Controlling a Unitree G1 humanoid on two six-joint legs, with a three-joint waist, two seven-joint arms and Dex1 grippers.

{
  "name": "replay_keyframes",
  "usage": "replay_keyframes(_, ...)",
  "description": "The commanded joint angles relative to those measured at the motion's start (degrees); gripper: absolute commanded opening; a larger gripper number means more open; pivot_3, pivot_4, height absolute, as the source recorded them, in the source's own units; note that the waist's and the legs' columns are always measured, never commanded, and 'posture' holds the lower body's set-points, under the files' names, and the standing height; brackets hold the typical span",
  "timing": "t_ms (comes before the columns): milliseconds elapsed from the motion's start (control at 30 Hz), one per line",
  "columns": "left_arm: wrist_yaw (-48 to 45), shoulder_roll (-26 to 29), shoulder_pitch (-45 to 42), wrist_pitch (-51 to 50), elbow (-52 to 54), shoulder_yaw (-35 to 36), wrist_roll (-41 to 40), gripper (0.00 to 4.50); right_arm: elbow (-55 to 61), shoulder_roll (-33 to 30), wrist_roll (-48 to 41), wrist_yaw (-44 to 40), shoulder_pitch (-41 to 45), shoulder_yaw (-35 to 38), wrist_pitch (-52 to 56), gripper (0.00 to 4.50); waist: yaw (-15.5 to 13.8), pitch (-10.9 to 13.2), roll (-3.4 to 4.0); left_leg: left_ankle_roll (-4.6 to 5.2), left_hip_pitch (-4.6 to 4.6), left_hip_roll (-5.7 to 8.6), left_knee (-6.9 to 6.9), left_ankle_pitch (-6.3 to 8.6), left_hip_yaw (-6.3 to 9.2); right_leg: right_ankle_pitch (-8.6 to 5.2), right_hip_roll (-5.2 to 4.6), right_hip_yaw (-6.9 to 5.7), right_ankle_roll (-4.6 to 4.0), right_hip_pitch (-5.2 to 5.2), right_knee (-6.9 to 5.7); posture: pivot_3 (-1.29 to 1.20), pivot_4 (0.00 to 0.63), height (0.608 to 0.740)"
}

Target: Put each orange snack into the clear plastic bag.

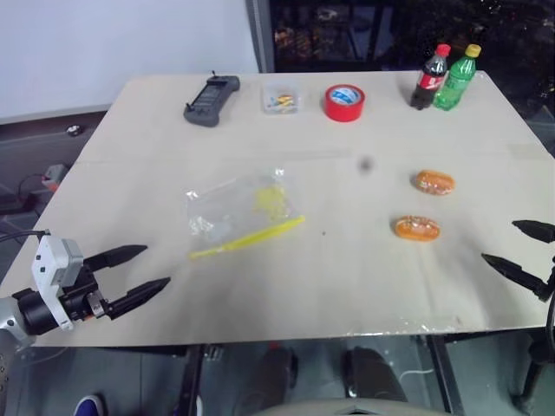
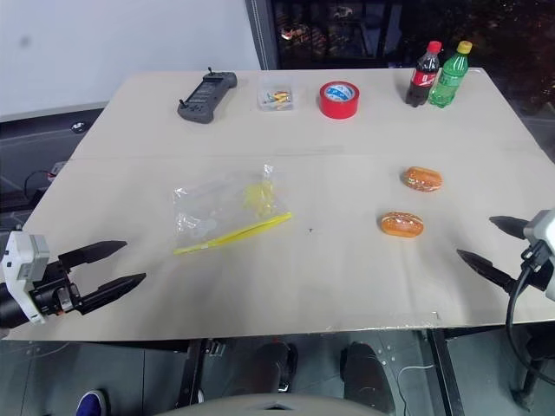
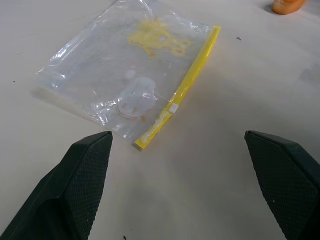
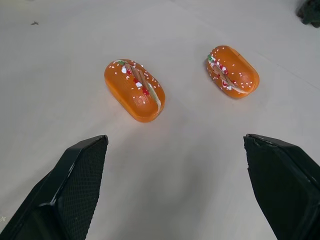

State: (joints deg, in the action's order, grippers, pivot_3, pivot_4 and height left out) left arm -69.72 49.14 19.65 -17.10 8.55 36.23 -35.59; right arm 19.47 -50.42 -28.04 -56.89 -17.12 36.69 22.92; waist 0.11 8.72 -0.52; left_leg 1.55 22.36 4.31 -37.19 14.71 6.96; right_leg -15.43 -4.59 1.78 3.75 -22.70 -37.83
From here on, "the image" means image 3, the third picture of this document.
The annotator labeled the orange object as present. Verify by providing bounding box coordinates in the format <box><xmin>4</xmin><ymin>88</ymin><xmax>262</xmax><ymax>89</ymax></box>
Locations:
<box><xmin>271</xmin><ymin>0</ymin><xmax>309</xmax><ymax>16</ymax></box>

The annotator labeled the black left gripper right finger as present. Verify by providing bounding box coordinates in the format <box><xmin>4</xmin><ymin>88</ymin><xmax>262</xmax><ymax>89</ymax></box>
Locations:
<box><xmin>244</xmin><ymin>129</ymin><xmax>320</xmax><ymax>240</ymax></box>

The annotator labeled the clear yellow-zip plastic bag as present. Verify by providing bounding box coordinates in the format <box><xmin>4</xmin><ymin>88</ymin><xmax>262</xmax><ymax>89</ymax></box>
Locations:
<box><xmin>36</xmin><ymin>0</ymin><xmax>222</xmax><ymax>153</ymax></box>

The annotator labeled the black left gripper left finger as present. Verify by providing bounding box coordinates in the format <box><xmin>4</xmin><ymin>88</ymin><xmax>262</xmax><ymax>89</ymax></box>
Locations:
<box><xmin>0</xmin><ymin>130</ymin><xmax>113</xmax><ymax>240</ymax></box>

